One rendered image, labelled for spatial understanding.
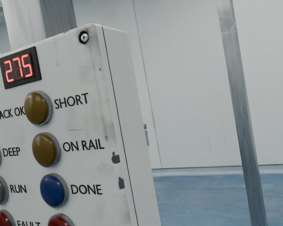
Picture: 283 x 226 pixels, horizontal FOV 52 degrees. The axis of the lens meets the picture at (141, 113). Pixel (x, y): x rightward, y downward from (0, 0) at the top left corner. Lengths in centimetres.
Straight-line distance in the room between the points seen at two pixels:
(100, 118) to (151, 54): 390
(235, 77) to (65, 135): 116
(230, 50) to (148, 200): 116
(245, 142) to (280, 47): 241
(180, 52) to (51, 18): 361
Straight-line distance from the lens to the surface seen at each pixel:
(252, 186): 144
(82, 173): 24
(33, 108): 26
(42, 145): 26
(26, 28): 37
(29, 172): 29
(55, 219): 27
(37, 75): 26
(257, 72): 370
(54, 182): 26
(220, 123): 383
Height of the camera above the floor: 115
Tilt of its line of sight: 3 degrees down
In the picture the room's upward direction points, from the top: 10 degrees counter-clockwise
